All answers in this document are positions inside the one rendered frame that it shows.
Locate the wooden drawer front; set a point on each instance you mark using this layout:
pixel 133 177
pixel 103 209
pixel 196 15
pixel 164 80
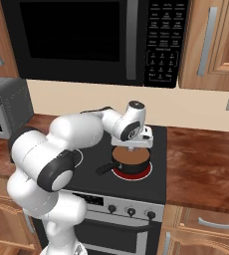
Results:
pixel 216 215
pixel 0 187

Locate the black microwave oven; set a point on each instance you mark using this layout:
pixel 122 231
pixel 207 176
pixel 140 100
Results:
pixel 73 33

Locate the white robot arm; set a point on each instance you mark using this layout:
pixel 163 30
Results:
pixel 70 132

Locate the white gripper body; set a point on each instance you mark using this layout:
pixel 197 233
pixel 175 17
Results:
pixel 133 143

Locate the black hob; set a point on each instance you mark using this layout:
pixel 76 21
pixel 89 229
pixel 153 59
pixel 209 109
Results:
pixel 153 186

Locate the silver oven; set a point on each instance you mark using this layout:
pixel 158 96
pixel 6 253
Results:
pixel 119 239

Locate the grey toaster oven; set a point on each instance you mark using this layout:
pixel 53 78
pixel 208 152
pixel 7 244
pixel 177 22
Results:
pixel 10 106

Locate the wooden wall cupboard door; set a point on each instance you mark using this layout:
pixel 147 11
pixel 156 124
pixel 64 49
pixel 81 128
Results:
pixel 219 43
pixel 5 33

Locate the wooden base cupboard door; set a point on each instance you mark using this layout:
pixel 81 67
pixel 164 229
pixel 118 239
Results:
pixel 3 225
pixel 199 245

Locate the black saucepan with hot chocolate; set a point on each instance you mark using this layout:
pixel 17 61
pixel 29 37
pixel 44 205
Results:
pixel 130 159

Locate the black oven knob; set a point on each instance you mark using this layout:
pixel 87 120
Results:
pixel 112 208
pixel 151 215
pixel 131 211

